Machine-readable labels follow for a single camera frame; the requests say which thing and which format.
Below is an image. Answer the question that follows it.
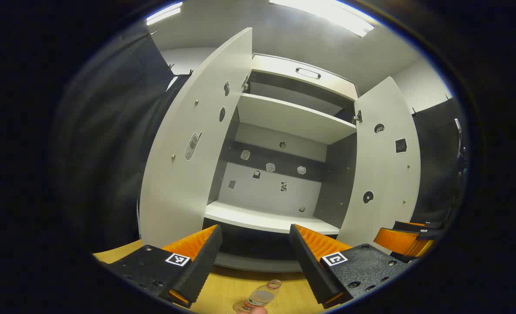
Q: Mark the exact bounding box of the white cabinet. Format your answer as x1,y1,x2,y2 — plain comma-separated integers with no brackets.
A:
203,53,359,273

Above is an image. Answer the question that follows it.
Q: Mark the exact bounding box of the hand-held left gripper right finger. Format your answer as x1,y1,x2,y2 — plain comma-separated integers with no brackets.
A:
289,224,412,309

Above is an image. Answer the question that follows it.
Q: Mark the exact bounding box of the cabinet flap handle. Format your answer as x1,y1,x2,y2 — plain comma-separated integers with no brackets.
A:
295,67,322,80

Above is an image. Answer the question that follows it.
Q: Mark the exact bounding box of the small ceiling light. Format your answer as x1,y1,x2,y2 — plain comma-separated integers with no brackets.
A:
146,1,183,26

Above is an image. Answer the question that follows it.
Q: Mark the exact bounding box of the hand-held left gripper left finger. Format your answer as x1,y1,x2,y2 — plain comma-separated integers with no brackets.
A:
96,225,223,309

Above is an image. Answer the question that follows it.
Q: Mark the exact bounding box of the clear plastic bottle red label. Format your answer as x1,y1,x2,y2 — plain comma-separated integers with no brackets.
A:
233,279,283,314

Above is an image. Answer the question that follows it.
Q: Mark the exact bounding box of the black backdrop cloth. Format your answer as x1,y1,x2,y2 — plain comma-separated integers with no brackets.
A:
53,22,193,253
410,96,470,227

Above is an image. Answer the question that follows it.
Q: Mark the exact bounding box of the metal stand pole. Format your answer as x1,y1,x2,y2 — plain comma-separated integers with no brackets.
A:
454,118,468,175

